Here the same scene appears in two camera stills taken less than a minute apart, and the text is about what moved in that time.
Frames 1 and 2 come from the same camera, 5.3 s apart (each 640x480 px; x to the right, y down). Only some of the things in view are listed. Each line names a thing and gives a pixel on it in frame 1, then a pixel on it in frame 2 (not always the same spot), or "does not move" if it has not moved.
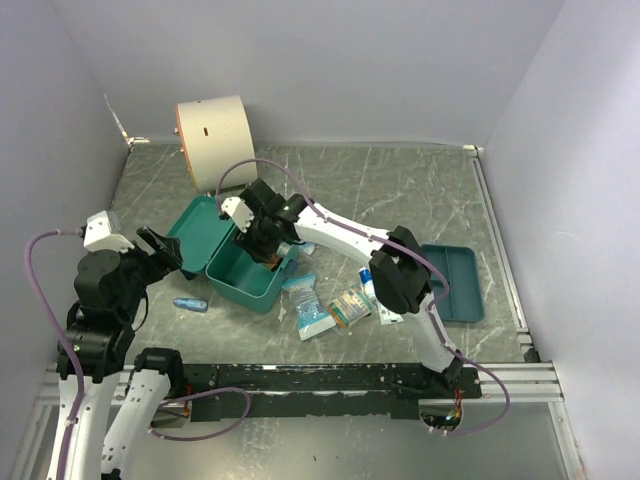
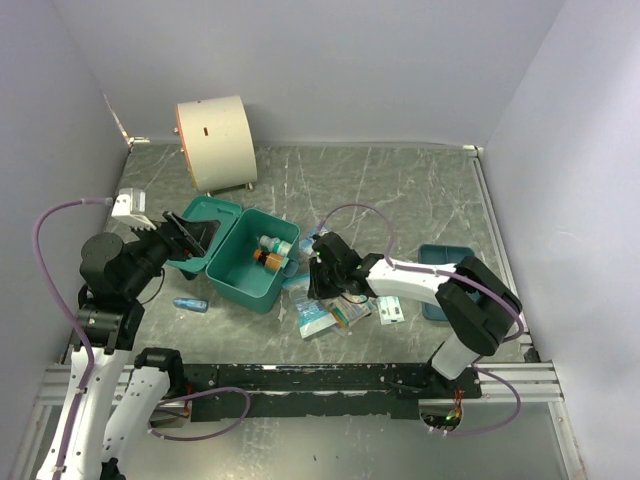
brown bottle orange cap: (275, 263) does not move
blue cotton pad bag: (311, 317) does not move
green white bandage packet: (349, 307) does not move
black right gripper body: (259, 239) → (326, 281)
